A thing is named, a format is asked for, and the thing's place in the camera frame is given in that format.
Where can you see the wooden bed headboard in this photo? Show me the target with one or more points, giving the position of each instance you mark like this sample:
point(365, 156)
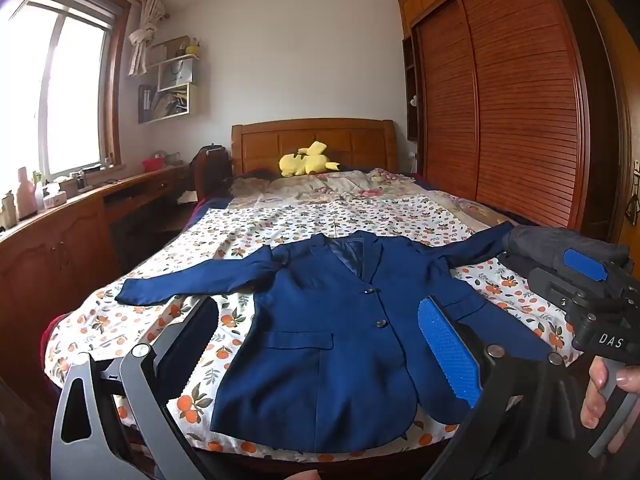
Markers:
point(265, 145)

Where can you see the yellow plush toy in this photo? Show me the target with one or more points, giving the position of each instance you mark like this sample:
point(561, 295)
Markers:
point(305, 162)

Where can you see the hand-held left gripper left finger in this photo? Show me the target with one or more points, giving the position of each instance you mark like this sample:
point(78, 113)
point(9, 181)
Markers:
point(197, 340)

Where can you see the pink white bottle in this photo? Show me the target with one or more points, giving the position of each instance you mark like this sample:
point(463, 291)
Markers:
point(26, 197)

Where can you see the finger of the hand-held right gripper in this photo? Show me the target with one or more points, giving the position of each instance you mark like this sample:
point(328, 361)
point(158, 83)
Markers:
point(550, 285)
point(585, 263)

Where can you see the dark bag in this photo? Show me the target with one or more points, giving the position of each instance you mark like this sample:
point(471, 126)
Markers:
point(212, 170)

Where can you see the tissue box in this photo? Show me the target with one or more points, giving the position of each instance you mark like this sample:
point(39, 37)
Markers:
point(54, 197)

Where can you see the floral quilt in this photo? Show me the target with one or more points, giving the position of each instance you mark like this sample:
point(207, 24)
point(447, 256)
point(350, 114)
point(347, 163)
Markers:
point(350, 185)

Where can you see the window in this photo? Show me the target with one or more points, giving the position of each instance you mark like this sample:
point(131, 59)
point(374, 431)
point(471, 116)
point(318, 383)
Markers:
point(65, 100)

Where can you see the wooden door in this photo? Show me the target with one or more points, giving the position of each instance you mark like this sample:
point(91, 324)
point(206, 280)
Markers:
point(631, 125)

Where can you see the white wall shelves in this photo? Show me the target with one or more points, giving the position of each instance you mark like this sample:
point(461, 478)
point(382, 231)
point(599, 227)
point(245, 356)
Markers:
point(172, 80)

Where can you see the person's right hand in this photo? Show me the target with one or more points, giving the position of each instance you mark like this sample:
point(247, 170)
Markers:
point(595, 395)

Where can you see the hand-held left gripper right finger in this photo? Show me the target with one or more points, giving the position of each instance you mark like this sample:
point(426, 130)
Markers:
point(450, 355)

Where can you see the red container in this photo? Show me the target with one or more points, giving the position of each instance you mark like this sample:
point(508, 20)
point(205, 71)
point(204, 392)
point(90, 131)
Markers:
point(152, 165)

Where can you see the wooden louvered wardrobe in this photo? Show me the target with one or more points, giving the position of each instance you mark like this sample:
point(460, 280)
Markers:
point(525, 110)

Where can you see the tied beige curtain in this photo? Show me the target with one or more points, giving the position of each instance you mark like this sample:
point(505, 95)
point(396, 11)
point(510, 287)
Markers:
point(142, 45)

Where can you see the navy blue blazer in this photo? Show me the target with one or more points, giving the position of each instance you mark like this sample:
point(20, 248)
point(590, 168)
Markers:
point(325, 310)

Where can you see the bed with orange-print sheet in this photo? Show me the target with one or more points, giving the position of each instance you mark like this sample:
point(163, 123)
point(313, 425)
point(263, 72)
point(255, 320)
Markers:
point(300, 220)

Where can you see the dark grey folded clothes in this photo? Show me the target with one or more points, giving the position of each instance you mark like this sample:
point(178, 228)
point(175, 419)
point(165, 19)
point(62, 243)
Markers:
point(540, 240)

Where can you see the wooden desk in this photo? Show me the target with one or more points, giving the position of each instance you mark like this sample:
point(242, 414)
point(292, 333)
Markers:
point(60, 260)

